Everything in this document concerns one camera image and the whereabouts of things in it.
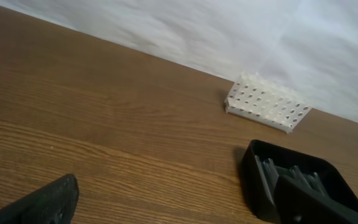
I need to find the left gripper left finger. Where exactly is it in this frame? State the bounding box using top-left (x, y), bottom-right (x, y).
top-left (0, 173), bottom-right (80, 224)

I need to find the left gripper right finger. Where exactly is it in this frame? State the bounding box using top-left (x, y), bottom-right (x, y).
top-left (273, 174), bottom-right (358, 224)

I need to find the clear test tube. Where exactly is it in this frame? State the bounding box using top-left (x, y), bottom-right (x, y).
top-left (309, 171), bottom-right (331, 198)
top-left (289, 164), bottom-right (313, 190)
top-left (253, 154), bottom-right (275, 205)
top-left (263, 157), bottom-right (281, 187)

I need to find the black tray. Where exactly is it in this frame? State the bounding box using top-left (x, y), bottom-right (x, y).
top-left (240, 139), bottom-right (358, 224)

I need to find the white test tube rack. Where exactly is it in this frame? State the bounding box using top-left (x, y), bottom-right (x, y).
top-left (224, 70), bottom-right (313, 134)

